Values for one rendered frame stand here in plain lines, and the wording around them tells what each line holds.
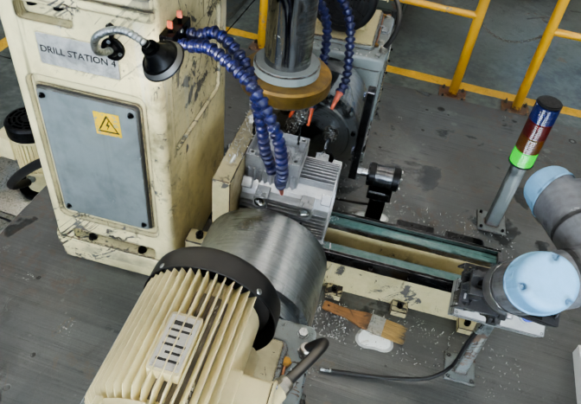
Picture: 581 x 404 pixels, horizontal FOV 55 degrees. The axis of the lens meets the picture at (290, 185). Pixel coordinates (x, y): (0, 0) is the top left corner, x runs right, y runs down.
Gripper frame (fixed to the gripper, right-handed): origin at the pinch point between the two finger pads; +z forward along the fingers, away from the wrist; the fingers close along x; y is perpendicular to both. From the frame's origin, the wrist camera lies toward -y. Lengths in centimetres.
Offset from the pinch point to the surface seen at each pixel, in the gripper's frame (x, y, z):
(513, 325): 2.7, -7.7, 5.8
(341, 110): -39, 34, 25
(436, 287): -3.2, 3.4, 27.8
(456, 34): -223, -22, 285
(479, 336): 5.7, -4.7, 15.7
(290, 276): 5.0, 33.9, -6.8
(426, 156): -48, 7, 71
